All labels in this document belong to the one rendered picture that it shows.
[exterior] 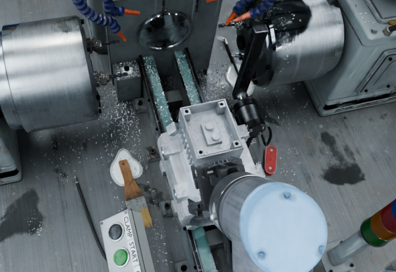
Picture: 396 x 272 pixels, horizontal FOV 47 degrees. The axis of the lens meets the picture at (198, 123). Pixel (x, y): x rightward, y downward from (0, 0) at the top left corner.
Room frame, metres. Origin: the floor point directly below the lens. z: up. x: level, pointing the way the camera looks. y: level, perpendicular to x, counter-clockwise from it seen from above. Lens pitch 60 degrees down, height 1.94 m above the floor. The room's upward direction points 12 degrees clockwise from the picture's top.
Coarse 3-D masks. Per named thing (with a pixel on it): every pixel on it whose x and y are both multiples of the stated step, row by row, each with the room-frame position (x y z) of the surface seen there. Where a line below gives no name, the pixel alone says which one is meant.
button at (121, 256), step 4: (116, 252) 0.19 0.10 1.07; (120, 252) 0.19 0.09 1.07; (124, 252) 0.19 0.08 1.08; (116, 256) 0.19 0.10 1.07; (120, 256) 0.19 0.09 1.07; (124, 256) 0.19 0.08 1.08; (116, 260) 0.18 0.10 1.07; (120, 260) 0.18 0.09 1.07; (124, 260) 0.18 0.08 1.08; (120, 264) 0.17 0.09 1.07
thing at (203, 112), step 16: (192, 112) 0.50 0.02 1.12; (208, 112) 0.51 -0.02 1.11; (224, 112) 0.51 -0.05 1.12; (192, 128) 0.46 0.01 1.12; (208, 128) 0.46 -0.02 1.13; (224, 128) 0.48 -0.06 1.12; (192, 144) 0.41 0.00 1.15; (208, 144) 0.43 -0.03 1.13; (224, 144) 0.44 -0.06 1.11; (240, 144) 0.43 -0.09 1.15; (192, 160) 0.40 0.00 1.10; (208, 160) 0.39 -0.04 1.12; (224, 160) 0.41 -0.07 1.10
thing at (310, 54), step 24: (288, 0) 0.84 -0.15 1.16; (312, 0) 0.85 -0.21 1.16; (240, 24) 0.82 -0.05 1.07; (264, 24) 0.76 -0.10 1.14; (288, 24) 0.77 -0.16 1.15; (312, 24) 0.79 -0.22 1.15; (336, 24) 0.82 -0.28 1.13; (240, 48) 0.82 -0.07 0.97; (264, 48) 0.74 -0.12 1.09; (288, 48) 0.73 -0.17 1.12; (312, 48) 0.75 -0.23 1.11; (336, 48) 0.79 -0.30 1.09; (264, 72) 0.71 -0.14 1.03; (288, 72) 0.71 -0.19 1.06; (312, 72) 0.74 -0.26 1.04
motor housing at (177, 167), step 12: (180, 144) 0.44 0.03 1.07; (180, 156) 0.42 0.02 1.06; (240, 156) 0.45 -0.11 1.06; (168, 168) 0.40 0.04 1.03; (180, 168) 0.39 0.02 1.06; (168, 180) 0.38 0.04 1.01; (180, 180) 0.36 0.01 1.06; (180, 204) 0.32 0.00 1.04; (180, 216) 0.30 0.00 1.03; (192, 216) 0.30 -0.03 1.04
